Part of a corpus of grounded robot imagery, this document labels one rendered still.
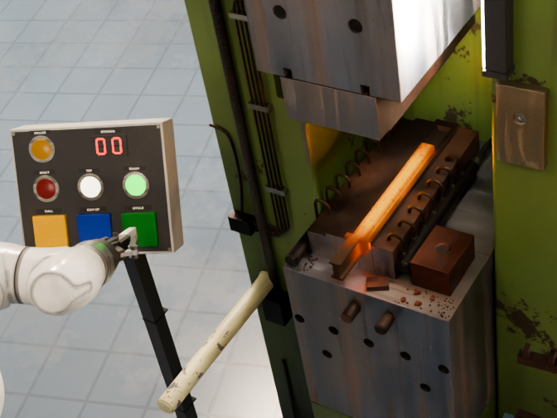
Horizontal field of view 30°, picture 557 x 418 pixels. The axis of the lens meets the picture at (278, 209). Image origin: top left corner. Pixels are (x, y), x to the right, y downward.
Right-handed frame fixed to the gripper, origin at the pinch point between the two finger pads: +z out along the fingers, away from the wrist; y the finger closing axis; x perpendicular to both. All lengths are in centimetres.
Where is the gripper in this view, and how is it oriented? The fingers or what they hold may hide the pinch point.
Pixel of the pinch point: (128, 237)
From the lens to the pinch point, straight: 214.2
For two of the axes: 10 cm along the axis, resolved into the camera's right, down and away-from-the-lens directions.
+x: -0.7, -9.8, -1.9
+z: 1.8, -2.0, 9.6
